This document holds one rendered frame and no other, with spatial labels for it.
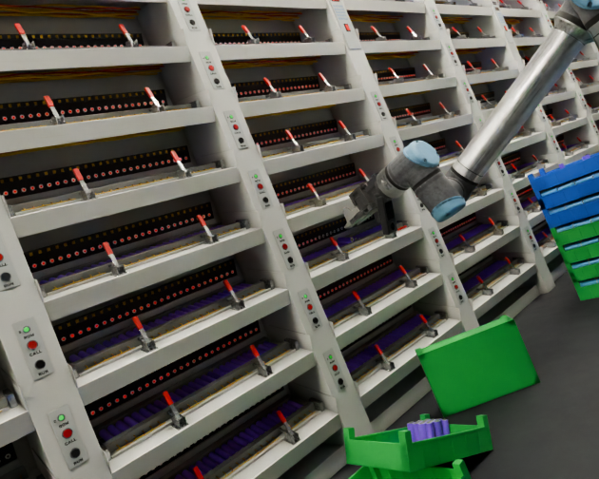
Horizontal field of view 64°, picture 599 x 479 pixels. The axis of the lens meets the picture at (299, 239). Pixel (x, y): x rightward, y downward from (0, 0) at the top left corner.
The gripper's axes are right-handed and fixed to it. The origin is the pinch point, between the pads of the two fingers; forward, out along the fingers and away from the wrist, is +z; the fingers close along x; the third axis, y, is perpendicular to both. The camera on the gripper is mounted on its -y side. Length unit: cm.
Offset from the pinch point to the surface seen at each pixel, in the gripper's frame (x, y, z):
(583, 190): -93, -28, -26
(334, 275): 8.8, -10.2, 9.7
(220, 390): 57, -23, 18
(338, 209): -4.6, 8.4, 5.3
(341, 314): 6.9, -21.6, 18.6
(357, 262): -3.0, -9.9, 9.6
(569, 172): -93, -19, -26
